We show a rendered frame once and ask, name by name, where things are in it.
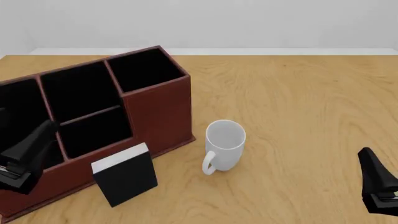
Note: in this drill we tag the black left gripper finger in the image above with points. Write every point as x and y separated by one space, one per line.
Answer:
32 149

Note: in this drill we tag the red-brown desk caddy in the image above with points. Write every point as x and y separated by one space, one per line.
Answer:
157 119

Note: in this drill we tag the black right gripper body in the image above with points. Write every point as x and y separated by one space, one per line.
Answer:
381 203

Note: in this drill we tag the white ceramic mug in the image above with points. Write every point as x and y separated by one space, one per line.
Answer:
228 154

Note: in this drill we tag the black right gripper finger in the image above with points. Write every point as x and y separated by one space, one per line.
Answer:
374 170

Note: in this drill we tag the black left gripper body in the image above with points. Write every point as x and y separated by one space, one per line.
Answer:
21 183

